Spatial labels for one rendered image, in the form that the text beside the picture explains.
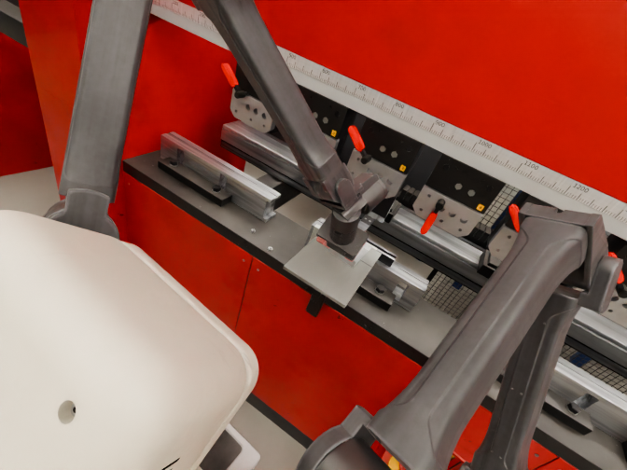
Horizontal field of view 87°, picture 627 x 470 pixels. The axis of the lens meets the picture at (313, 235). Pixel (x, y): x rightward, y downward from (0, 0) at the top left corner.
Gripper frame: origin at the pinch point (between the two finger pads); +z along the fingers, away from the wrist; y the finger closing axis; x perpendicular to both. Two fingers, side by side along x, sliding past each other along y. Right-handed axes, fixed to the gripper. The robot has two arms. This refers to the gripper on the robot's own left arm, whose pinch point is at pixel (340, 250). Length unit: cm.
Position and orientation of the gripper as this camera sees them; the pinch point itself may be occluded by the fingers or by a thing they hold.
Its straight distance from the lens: 82.6
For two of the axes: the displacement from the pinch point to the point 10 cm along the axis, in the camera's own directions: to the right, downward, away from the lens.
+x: -5.7, 7.4, -3.7
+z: 0.0, 4.5, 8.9
